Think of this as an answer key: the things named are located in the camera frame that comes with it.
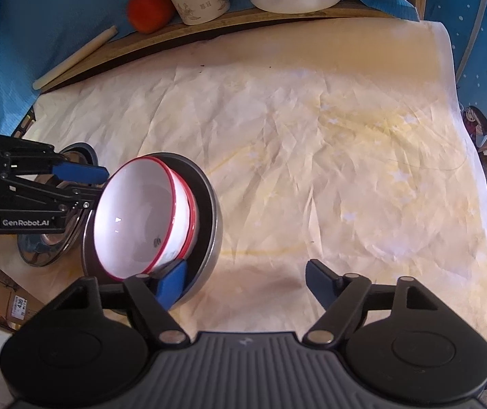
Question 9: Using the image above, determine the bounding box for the wooden shelf board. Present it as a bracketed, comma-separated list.
[41, 0, 426, 93]

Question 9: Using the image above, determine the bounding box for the steel plate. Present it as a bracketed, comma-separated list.
[17, 142, 98, 268]

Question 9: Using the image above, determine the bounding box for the white red-rimmed bowl front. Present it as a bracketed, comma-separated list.
[173, 171, 199, 259]

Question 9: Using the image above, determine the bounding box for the deep steel bowl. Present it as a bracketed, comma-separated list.
[82, 152, 222, 310]

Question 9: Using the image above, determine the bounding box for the black yellow crate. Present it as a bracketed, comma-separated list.
[11, 107, 36, 138]

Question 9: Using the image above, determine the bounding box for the red tomato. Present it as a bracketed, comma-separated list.
[126, 0, 176, 34]

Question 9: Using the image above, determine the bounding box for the white red-rimmed bowl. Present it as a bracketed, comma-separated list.
[173, 171, 199, 259]
[94, 156, 189, 280]

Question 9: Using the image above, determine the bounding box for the cream paper table cover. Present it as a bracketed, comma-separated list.
[0, 18, 487, 378]

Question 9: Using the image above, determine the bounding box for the white rolling stick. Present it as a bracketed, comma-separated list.
[32, 26, 118, 91]

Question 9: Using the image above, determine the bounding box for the lower Vinda cardboard box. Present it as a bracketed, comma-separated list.
[0, 269, 44, 329]

